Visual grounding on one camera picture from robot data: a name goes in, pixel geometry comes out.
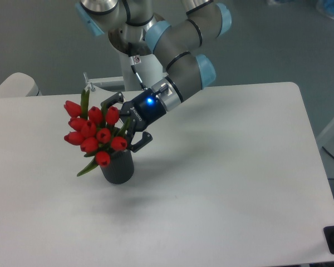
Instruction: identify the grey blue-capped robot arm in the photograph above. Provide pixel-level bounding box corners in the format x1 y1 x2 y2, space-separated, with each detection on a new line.
75 1 232 152

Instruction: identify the white chair back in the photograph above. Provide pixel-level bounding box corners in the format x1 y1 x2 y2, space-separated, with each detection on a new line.
0 72 42 98

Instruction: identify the black cable at right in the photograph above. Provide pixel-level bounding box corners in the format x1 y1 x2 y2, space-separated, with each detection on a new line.
322 146 334 165

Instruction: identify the black ribbed vase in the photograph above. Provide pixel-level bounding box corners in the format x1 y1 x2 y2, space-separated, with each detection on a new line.
101 150 134 185

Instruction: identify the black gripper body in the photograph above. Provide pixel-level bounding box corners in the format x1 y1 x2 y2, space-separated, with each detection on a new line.
119 93 166 137

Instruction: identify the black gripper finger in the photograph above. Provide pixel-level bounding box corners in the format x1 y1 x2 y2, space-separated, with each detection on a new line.
130 131 153 152
101 92 126 111

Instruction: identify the red tulip bouquet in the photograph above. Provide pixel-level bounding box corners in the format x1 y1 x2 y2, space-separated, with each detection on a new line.
64 90 130 176

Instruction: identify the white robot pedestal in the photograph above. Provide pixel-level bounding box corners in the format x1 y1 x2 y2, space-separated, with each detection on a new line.
82 27 173 95

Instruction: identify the black cable on pedestal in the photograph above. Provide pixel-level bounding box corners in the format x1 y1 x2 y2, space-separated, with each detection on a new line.
127 41 149 91

